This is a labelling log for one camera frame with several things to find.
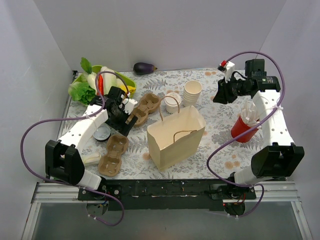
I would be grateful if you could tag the white daikon radish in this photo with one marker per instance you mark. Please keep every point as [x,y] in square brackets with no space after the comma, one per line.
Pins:
[91,80]

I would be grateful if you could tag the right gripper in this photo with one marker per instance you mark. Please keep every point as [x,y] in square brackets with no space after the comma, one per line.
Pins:
[223,90]

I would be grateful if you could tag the brown paper bag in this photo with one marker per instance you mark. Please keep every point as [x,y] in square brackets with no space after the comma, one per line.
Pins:
[175,137]

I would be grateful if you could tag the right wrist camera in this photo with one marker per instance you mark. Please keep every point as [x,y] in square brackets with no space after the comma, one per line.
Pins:
[226,67]

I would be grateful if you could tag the green plastic tray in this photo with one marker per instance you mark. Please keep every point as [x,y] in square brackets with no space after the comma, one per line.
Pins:
[88,69]

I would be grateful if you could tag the white paper coffee cup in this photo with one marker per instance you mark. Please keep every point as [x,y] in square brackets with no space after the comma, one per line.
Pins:
[171,108]

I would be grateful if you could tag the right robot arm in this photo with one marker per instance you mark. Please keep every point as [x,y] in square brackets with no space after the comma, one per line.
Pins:
[279,156]

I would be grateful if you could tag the purple eggplant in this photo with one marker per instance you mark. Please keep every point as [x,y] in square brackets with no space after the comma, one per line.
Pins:
[142,68]

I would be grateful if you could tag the stack of white lids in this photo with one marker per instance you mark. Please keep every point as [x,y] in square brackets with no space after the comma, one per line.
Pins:
[102,134]

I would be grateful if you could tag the single brown pulp carrier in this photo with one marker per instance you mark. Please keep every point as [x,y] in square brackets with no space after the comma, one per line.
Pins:
[109,164]

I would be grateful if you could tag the black metal base rail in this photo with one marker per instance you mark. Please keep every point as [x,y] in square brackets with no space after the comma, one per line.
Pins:
[173,194]

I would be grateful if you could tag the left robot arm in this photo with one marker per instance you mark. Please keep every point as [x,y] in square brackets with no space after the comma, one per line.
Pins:
[63,159]

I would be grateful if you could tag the red orange pepper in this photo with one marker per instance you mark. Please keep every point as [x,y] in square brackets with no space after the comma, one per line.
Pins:
[101,84]

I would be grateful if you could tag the red cup holder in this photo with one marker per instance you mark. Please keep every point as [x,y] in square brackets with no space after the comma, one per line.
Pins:
[239,128]

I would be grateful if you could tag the yellow cabbage leaf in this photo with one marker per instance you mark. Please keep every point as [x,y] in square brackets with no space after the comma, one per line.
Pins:
[131,89]

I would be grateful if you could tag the white paper straws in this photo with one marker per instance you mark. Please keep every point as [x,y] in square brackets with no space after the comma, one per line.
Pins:
[249,114]

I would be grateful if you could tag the green lettuce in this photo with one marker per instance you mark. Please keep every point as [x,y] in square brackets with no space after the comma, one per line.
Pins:
[81,92]

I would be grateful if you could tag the white plastic cup lid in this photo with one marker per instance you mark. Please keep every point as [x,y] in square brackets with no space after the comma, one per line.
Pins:
[172,99]

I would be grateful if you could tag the white napa cabbage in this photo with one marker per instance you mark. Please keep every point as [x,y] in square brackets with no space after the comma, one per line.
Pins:
[109,79]

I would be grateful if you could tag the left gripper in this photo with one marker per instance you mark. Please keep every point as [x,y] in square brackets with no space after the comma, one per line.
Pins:
[122,122]

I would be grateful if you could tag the brown pulp cup carrier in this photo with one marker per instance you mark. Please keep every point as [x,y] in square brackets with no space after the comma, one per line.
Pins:
[148,104]

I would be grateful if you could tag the stack of white paper cups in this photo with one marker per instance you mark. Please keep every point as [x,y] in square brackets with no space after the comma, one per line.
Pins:
[191,92]

